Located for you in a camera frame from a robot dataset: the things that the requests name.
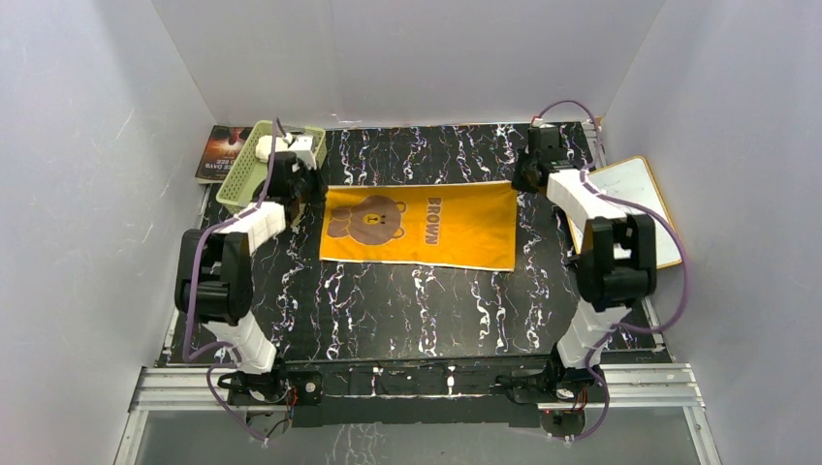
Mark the white terry towel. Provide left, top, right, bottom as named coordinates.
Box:
left=255, top=135, right=294, bottom=163

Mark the light green plastic basket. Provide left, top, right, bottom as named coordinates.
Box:
left=216, top=120, right=327, bottom=214

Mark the brown and yellow cloth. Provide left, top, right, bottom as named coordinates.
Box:
left=319, top=181, right=518, bottom=272

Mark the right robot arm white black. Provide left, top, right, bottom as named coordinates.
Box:
left=512, top=124, right=657, bottom=401

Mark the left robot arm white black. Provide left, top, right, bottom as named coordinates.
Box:
left=174, top=151, right=327, bottom=403

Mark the dark cover paperback book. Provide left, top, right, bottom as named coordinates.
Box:
left=195, top=125, right=252, bottom=184

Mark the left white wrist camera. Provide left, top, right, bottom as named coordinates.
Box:
left=282, top=134, right=319, bottom=170

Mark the aluminium frame rail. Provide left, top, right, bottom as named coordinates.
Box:
left=115, top=357, right=719, bottom=464

